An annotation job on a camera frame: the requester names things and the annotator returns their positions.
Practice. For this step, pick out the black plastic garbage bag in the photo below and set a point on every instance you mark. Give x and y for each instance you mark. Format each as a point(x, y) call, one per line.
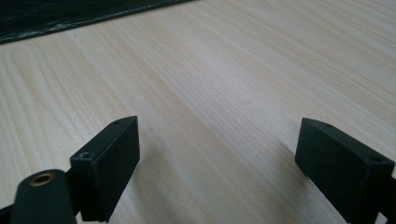
point(62, 12)

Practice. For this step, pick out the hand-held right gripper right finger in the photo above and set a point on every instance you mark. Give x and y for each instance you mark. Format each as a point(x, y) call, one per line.
point(339, 168)

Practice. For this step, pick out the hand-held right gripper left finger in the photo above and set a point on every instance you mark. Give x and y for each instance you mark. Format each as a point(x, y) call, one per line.
point(106, 168)

